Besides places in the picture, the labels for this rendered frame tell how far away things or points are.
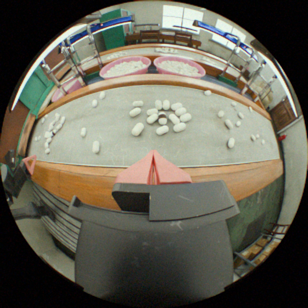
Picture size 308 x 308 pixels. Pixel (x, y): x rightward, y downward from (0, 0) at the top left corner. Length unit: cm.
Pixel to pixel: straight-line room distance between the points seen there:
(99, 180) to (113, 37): 307
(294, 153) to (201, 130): 419
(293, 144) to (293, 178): 107
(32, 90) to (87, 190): 93
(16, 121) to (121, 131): 85
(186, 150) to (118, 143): 18
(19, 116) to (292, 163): 524
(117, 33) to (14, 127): 275
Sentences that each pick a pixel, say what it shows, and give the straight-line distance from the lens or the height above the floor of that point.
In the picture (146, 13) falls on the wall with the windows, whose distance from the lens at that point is 533.
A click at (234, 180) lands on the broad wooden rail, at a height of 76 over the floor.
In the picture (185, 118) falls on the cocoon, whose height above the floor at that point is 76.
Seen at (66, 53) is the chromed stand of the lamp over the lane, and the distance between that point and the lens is 51.
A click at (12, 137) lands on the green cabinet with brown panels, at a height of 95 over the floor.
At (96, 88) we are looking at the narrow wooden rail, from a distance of 45.
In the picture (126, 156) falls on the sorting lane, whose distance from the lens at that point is 25.
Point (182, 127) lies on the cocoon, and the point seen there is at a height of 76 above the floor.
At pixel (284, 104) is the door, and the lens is 474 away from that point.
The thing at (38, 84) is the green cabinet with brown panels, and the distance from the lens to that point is 106.
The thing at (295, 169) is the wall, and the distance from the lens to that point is 431.
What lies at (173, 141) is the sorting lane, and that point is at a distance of 26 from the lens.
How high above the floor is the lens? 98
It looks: 76 degrees down
